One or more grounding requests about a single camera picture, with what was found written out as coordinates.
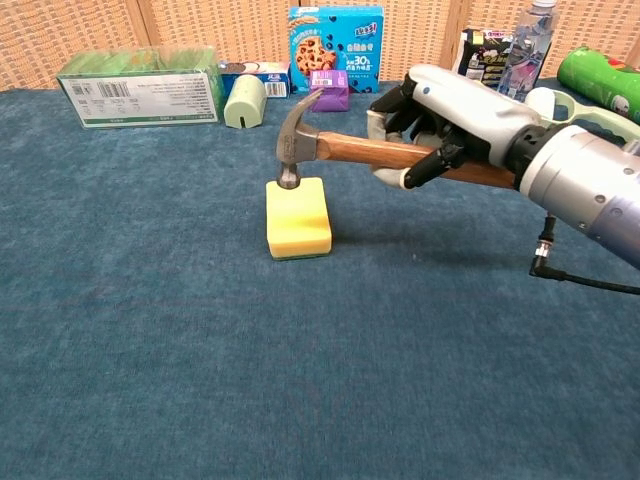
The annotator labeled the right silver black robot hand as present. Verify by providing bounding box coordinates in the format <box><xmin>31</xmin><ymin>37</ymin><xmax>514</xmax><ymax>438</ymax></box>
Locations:
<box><xmin>366</xmin><ymin>63</ymin><xmax>543</xmax><ymax>191</ymax></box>

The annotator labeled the claw hammer with wooden handle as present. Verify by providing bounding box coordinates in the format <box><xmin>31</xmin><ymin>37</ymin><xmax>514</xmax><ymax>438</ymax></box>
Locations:
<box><xmin>275</xmin><ymin>88</ymin><xmax>517</xmax><ymax>191</ymax></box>

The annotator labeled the yellow sponge with green base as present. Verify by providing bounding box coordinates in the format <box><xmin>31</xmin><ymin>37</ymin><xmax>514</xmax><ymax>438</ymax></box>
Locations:
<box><xmin>265</xmin><ymin>176</ymin><xmax>334</xmax><ymax>261</ymax></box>

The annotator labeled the black snack packet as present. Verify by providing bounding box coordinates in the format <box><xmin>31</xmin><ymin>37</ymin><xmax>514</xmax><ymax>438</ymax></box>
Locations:
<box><xmin>452</xmin><ymin>27</ymin><xmax>517</xmax><ymax>85</ymax></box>

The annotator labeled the clear plastic water bottle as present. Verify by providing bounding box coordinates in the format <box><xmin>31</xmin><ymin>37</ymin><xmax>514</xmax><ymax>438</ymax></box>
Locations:
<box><xmin>496</xmin><ymin>0</ymin><xmax>559</xmax><ymax>104</ymax></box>

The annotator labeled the pale green lint roller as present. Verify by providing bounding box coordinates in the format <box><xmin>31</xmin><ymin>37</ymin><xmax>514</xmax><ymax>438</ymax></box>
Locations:
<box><xmin>524</xmin><ymin>86</ymin><xmax>640</xmax><ymax>147</ymax></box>

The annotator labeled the green chips can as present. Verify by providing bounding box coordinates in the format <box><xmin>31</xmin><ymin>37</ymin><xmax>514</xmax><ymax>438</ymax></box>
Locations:
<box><xmin>556</xmin><ymin>45</ymin><xmax>640</xmax><ymax>125</ymax></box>

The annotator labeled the small purple carton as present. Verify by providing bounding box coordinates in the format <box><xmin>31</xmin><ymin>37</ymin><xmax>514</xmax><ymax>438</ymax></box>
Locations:
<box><xmin>308</xmin><ymin>69</ymin><xmax>350</xmax><ymax>113</ymax></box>

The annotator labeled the blue chocolate chip cookie box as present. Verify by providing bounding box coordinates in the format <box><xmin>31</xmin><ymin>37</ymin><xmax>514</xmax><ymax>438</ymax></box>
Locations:
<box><xmin>287</xmin><ymin>5</ymin><xmax>385</xmax><ymax>95</ymax></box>

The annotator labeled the blue sandwich cookie box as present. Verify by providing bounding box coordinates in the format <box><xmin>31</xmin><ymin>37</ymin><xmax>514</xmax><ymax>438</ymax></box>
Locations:
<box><xmin>218</xmin><ymin>60</ymin><xmax>292</xmax><ymax>99</ymax></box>

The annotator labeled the pale green cylinder holder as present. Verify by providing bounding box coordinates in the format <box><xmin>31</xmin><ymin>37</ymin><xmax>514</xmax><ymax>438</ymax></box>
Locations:
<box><xmin>223</xmin><ymin>74</ymin><xmax>268</xmax><ymax>129</ymax></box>

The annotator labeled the blue tablecloth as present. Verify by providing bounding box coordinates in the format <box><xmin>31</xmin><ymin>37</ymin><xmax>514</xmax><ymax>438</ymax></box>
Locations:
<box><xmin>0</xmin><ymin>77</ymin><xmax>640</xmax><ymax>480</ymax></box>

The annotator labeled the wicker folding screen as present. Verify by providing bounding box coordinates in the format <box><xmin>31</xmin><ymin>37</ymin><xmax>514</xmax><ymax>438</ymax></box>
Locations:
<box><xmin>0</xmin><ymin>0</ymin><xmax>640</xmax><ymax>92</ymax></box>

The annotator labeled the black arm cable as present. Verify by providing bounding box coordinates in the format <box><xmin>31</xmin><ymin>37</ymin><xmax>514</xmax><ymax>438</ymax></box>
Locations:
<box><xmin>528</xmin><ymin>211</ymin><xmax>640</xmax><ymax>296</ymax></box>

